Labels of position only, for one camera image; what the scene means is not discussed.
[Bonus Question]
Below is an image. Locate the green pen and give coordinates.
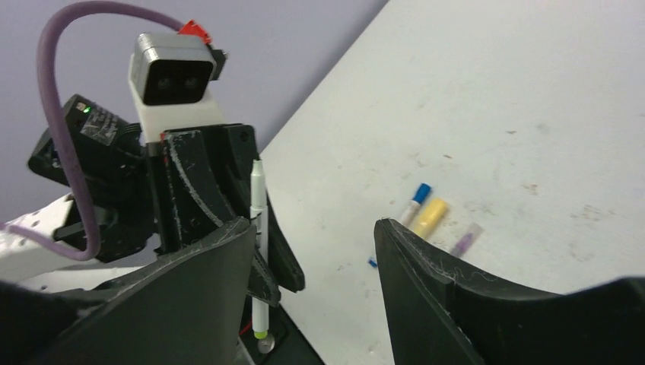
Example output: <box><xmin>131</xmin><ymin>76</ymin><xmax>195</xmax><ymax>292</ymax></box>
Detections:
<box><xmin>249</xmin><ymin>159</ymin><xmax>269</xmax><ymax>340</ymax></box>

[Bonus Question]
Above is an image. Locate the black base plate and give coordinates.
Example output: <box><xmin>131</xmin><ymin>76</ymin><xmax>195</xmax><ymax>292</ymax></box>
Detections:
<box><xmin>234</xmin><ymin>297</ymin><xmax>324</xmax><ymax>365</ymax></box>

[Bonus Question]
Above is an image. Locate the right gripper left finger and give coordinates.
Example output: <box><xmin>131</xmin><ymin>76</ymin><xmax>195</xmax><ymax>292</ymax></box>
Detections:
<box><xmin>1</xmin><ymin>218</ymin><xmax>256</xmax><ymax>364</ymax></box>

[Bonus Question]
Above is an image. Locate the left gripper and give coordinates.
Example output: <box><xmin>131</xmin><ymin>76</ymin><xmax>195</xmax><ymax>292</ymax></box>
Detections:
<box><xmin>147</xmin><ymin>123</ymin><xmax>306</xmax><ymax>306</ymax></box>

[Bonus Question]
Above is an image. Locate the purple pen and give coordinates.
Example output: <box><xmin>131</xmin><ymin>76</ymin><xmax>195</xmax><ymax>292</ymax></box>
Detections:
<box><xmin>450</xmin><ymin>223</ymin><xmax>484</xmax><ymax>258</ymax></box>

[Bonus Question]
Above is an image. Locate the yellow highlighter pen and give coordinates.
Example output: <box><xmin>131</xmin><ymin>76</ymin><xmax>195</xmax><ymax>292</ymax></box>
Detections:
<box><xmin>411</xmin><ymin>198</ymin><xmax>449</xmax><ymax>239</ymax></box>

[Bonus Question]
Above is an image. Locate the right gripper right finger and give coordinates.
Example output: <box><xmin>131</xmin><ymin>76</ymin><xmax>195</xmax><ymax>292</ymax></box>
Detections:
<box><xmin>373</xmin><ymin>218</ymin><xmax>644</xmax><ymax>364</ymax></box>

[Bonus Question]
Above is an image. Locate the blue marker pen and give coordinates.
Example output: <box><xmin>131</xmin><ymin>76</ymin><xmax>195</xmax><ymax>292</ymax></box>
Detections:
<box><xmin>396</xmin><ymin>183</ymin><xmax>432</xmax><ymax>227</ymax></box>

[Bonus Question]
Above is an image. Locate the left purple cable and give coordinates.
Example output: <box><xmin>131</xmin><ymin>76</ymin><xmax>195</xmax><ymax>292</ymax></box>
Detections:
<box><xmin>0</xmin><ymin>1</ymin><xmax>185</xmax><ymax>262</ymax></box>

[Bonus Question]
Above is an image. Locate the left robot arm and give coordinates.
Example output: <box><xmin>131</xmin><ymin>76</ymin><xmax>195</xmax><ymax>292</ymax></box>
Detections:
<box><xmin>1</xmin><ymin>94</ymin><xmax>259</xmax><ymax>282</ymax></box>

